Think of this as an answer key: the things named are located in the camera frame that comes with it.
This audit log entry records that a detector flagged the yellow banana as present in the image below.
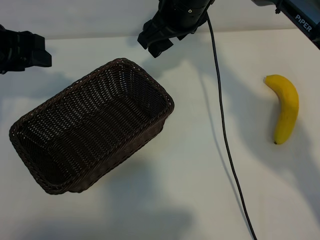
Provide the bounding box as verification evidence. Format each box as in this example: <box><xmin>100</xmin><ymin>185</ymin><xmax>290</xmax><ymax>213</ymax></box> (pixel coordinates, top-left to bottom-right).
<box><xmin>263</xmin><ymin>74</ymin><xmax>300</xmax><ymax>146</ymax></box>

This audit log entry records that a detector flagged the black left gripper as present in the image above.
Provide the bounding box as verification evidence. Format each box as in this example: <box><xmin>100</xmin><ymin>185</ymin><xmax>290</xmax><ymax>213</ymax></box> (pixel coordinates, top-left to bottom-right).
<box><xmin>0</xmin><ymin>23</ymin><xmax>53</xmax><ymax>75</ymax></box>

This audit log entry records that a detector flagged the black cable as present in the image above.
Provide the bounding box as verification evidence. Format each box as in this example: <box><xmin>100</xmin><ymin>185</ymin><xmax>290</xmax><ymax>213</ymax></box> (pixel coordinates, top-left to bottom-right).
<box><xmin>205</xmin><ymin>11</ymin><xmax>258</xmax><ymax>240</ymax></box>

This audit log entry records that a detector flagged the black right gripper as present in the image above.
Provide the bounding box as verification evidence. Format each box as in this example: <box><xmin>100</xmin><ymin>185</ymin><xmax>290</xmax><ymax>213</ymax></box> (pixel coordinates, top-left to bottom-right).
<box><xmin>137</xmin><ymin>0</ymin><xmax>214</xmax><ymax>59</ymax></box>

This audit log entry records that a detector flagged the dark brown wicker basket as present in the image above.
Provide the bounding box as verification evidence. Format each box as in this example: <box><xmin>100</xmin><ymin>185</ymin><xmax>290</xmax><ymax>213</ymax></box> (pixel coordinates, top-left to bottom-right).
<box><xmin>8</xmin><ymin>57</ymin><xmax>175</xmax><ymax>196</ymax></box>

